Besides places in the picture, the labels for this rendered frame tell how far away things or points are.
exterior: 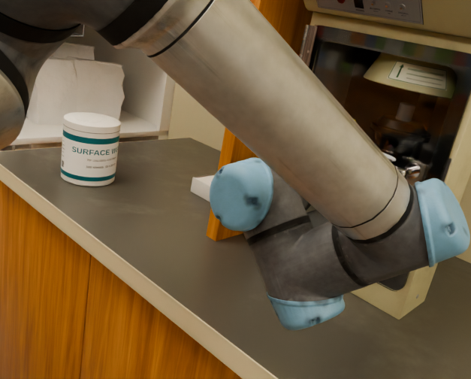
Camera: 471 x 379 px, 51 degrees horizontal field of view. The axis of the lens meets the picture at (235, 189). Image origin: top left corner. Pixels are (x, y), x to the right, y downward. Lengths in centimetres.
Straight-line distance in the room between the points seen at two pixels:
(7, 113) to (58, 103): 141
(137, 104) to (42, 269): 96
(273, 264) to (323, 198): 14
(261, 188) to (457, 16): 41
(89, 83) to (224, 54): 151
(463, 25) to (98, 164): 80
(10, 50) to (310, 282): 34
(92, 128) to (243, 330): 61
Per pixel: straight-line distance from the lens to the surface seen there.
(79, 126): 117
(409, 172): 81
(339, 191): 40
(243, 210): 51
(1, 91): 33
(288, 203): 53
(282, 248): 52
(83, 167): 119
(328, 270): 50
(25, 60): 36
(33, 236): 128
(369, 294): 94
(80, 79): 181
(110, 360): 110
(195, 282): 87
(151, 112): 197
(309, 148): 37
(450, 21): 79
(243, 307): 83
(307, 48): 94
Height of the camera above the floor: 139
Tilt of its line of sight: 20 degrees down
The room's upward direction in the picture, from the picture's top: 11 degrees clockwise
